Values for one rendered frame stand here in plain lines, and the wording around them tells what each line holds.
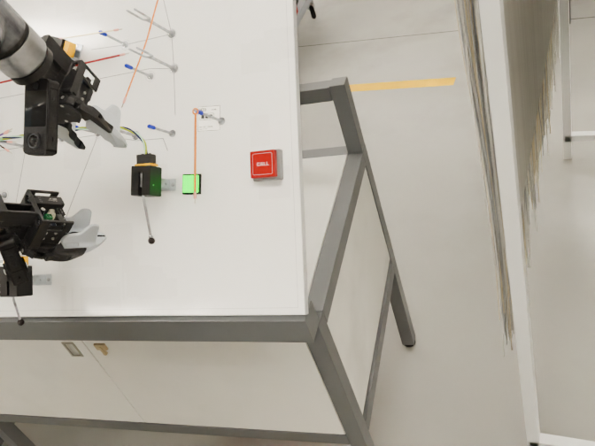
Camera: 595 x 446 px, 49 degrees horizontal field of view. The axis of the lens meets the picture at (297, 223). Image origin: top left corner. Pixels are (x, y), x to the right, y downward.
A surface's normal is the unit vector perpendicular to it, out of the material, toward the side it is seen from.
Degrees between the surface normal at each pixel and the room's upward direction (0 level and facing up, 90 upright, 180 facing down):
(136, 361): 90
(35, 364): 90
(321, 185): 0
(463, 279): 0
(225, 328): 90
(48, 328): 90
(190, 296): 45
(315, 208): 0
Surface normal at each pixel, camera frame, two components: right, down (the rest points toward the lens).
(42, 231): 0.52, 0.70
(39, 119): -0.35, 0.00
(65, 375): -0.22, 0.67
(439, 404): -0.28, -0.74
